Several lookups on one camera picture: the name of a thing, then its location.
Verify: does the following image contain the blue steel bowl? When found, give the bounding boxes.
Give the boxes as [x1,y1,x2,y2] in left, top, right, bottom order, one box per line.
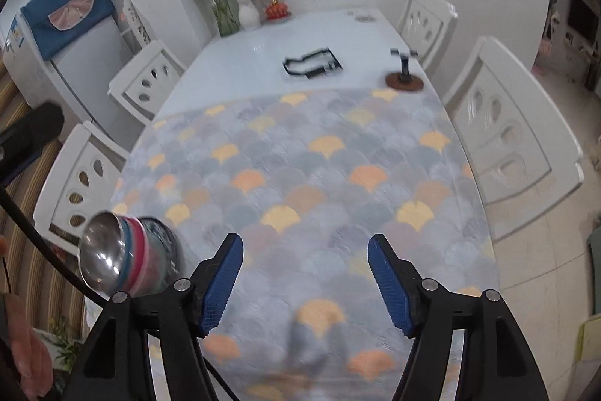
[79,212,133,296]

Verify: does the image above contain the blue patterned plate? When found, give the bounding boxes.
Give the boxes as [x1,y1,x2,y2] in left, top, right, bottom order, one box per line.
[140,217,182,293]

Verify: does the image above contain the red steel bowl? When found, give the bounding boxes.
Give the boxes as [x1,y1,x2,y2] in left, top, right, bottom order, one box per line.
[122,216,148,295]

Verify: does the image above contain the person's hand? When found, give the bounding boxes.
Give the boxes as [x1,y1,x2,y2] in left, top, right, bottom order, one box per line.
[0,235,55,400]

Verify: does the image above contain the white dining chair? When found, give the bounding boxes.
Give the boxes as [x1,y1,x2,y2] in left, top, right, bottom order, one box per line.
[33,121,129,256]
[108,40,186,126]
[442,36,584,240]
[397,0,458,75]

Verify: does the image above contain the white refrigerator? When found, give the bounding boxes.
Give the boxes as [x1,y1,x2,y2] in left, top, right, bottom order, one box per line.
[3,0,143,150]

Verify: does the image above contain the blue fridge cover cloth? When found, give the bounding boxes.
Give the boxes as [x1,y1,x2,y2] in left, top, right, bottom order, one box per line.
[21,0,115,61]

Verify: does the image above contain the scallop patterned tablecloth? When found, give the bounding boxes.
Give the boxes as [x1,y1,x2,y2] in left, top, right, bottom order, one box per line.
[108,89,499,400]

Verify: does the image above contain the wooden base phone stand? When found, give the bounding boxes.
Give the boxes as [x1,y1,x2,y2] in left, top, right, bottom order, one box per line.
[385,48,424,92]

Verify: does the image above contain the white flower vase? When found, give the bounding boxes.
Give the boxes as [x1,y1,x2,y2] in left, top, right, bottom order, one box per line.
[237,0,261,30]

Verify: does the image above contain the red teapot ornament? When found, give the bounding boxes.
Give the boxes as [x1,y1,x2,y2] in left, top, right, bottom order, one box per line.
[265,0,291,22]

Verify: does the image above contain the black cable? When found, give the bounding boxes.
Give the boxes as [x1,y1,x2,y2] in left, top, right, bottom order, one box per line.
[0,184,240,401]

